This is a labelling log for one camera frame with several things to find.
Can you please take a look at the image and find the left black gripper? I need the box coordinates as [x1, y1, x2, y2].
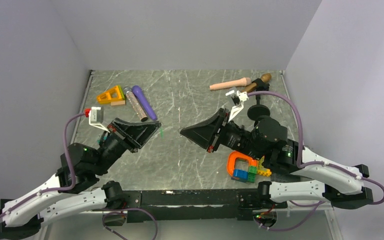
[92, 117, 163, 176]

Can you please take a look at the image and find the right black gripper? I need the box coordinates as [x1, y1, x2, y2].
[181, 107, 266, 161]

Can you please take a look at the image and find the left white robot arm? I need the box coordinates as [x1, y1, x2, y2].
[0, 118, 161, 240]

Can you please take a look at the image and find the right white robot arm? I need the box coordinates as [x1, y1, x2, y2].
[180, 108, 374, 210]

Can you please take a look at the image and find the light wooden block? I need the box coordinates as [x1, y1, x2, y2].
[110, 100, 126, 106]

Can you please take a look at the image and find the orange curved track piece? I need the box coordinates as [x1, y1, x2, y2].
[226, 151, 258, 177]

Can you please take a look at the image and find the glitter tube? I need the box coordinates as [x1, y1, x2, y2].
[123, 87, 148, 122]

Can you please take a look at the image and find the purple tube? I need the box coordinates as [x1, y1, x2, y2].
[132, 85, 158, 121]

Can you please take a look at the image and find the orange triangle toy block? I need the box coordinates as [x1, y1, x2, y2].
[96, 85, 126, 105]

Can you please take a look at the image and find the blue toy brick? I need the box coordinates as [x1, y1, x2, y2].
[231, 168, 248, 183]

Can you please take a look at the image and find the black microphone stand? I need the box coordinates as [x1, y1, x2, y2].
[247, 94, 271, 126]

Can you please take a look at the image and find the green toy brick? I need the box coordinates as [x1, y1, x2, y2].
[247, 165, 258, 183]

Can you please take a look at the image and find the yellow toy brick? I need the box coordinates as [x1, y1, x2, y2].
[257, 157, 272, 177]

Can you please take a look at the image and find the gold microphone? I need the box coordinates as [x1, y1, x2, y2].
[241, 73, 272, 93]

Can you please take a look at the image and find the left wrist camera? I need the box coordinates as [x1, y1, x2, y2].
[83, 106, 110, 133]

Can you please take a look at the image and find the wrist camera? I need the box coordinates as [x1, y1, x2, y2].
[83, 106, 110, 133]
[225, 87, 249, 122]

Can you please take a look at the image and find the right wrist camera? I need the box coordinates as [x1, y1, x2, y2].
[225, 87, 249, 122]

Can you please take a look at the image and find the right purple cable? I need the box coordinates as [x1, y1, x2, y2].
[247, 91, 384, 205]

